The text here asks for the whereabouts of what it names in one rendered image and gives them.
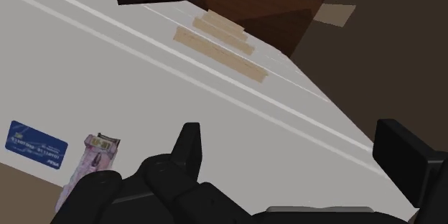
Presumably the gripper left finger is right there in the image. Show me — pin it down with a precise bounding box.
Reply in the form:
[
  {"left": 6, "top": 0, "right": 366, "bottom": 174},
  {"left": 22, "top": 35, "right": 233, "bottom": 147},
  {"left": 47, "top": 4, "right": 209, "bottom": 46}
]
[{"left": 50, "top": 121, "right": 253, "bottom": 224}]

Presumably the pink printed packet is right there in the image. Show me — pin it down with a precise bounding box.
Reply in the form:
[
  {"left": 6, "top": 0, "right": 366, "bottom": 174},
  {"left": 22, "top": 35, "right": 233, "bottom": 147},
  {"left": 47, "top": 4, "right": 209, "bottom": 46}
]
[{"left": 55, "top": 132, "right": 121, "bottom": 214}]

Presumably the beige stepped wooden block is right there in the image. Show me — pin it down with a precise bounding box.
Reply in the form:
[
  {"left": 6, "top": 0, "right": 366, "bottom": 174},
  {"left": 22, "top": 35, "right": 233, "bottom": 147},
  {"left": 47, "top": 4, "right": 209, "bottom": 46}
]
[{"left": 172, "top": 9, "right": 269, "bottom": 84}]

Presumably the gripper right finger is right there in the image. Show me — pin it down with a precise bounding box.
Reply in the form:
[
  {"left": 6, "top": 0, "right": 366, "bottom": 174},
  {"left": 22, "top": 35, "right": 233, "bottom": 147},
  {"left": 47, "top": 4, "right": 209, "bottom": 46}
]
[{"left": 372, "top": 118, "right": 448, "bottom": 224}]

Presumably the blue card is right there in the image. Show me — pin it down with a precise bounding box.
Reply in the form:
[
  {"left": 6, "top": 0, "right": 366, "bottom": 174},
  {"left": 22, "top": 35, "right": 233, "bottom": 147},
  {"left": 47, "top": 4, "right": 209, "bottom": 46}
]
[{"left": 4, "top": 120, "right": 69, "bottom": 170}]

